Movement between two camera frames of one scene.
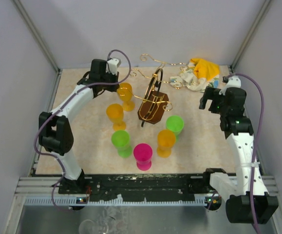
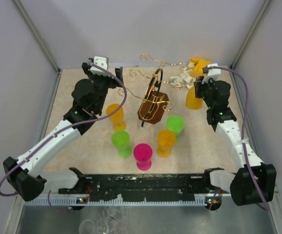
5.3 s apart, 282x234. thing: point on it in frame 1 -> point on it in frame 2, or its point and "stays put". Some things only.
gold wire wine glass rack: [155, 99] stays put
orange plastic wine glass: [124, 93] -> [192, 102]
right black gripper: [211, 93] -> [199, 85]
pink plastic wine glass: [143, 153] stays put
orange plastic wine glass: [166, 140] stays put
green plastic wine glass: [175, 123] stays put
